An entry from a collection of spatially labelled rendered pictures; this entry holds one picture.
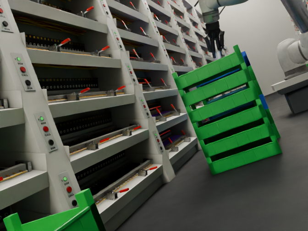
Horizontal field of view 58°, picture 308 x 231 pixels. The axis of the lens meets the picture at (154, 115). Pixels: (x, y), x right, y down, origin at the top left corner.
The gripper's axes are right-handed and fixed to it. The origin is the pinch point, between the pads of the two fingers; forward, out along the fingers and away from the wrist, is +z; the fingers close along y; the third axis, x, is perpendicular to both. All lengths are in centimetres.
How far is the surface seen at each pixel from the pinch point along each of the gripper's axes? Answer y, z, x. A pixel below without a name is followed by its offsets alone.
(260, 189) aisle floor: -43, 19, -84
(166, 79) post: -16, 17, 49
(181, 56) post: 27, 19, 110
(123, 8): -37, -38, 38
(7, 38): -97, -40, -45
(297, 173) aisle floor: -31, 18, -86
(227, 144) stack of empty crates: -32, 23, -50
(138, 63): -42.9, -8.0, 15.0
